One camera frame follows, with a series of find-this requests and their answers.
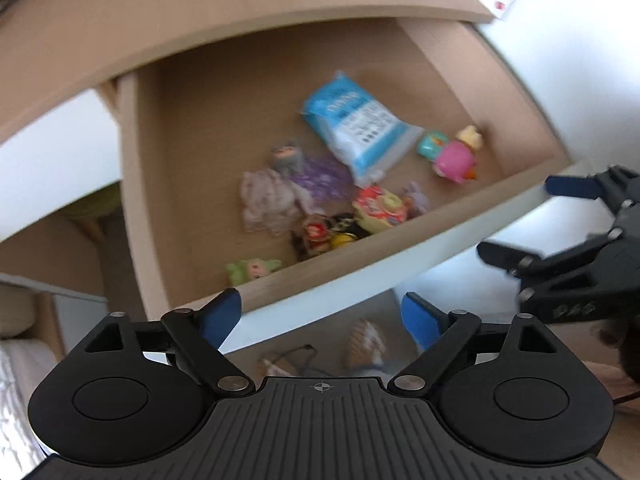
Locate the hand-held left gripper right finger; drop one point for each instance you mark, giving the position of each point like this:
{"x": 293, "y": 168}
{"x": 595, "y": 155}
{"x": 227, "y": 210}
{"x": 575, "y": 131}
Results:
{"x": 417, "y": 319}

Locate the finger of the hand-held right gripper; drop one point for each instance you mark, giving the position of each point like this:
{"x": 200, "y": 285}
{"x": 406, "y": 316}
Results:
{"x": 570, "y": 186}
{"x": 505, "y": 255}

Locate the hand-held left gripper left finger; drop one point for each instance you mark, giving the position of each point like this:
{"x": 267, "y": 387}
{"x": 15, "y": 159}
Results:
{"x": 222, "y": 316}

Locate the green toy figure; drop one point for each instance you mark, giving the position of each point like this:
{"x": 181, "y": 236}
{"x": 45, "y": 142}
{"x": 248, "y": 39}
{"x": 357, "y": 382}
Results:
{"x": 252, "y": 269}

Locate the small lilac figurine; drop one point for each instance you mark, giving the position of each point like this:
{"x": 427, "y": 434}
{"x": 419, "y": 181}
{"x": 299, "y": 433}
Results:
{"x": 417, "y": 197}

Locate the pink and teal toy figure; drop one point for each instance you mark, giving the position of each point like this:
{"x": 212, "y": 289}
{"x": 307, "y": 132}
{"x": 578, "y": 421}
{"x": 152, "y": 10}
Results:
{"x": 452, "y": 157}

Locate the round colourful toy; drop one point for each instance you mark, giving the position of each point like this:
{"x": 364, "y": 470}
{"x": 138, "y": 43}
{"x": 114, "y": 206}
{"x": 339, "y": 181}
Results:
{"x": 377, "y": 207}

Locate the clear plastic trinket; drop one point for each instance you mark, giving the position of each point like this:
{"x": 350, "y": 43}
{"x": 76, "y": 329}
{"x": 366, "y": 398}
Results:
{"x": 265, "y": 200}

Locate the purple snowflake toy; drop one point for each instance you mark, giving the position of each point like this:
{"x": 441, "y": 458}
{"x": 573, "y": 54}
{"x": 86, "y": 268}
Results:
{"x": 325, "y": 177}

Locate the grey plush figure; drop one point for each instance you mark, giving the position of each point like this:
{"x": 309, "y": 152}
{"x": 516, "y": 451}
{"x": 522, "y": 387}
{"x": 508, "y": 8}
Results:
{"x": 287, "y": 155}

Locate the wooden drawer with white front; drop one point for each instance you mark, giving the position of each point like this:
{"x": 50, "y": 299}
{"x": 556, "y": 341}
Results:
{"x": 210, "y": 125}

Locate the blue tissue packet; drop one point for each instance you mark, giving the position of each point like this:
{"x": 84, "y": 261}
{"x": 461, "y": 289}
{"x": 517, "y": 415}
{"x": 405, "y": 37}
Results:
{"x": 357, "y": 130}

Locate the white wooden cabinet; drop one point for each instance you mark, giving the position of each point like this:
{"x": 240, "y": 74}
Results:
{"x": 75, "y": 310}

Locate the green cushion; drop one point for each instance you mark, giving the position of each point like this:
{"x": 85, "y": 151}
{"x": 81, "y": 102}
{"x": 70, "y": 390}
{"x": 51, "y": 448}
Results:
{"x": 95, "y": 205}

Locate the white bedding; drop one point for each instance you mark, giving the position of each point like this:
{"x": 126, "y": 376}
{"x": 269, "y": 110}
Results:
{"x": 15, "y": 400}

